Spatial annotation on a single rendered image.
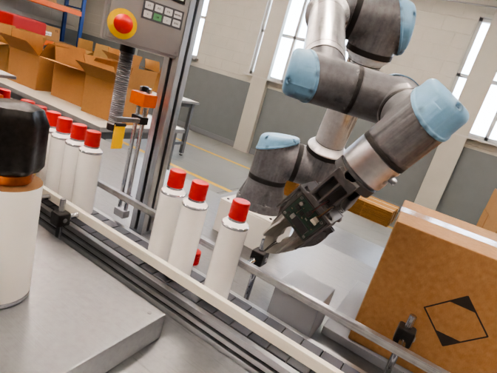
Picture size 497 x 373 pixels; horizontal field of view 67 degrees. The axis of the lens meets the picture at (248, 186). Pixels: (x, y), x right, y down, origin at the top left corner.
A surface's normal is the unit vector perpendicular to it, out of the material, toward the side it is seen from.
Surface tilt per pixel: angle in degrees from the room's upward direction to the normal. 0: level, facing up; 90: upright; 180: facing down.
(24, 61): 90
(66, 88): 91
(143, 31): 90
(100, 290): 0
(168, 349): 0
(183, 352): 0
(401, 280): 90
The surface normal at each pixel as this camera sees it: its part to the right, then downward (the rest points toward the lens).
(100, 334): 0.27, -0.92
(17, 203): 0.71, 0.38
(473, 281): -0.44, 0.14
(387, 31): -0.11, 0.60
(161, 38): 0.39, 0.37
